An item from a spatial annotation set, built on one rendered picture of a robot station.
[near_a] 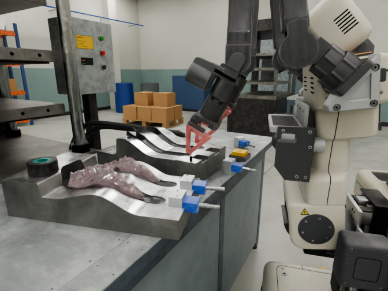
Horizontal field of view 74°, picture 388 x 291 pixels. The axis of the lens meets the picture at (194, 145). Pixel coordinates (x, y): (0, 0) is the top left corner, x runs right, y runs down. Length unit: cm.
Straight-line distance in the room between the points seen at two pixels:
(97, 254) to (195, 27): 841
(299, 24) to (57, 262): 71
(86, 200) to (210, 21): 806
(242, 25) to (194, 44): 813
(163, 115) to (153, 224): 509
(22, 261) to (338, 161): 85
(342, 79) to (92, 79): 133
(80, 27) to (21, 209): 106
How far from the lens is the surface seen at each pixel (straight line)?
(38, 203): 82
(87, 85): 163
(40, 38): 817
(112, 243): 68
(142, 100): 620
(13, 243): 78
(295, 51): 62
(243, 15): 65
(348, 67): 64
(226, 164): 103
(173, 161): 93
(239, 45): 63
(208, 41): 851
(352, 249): 86
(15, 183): 84
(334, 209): 89
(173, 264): 89
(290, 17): 65
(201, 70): 65
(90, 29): 168
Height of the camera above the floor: 119
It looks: 16 degrees down
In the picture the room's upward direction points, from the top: straight up
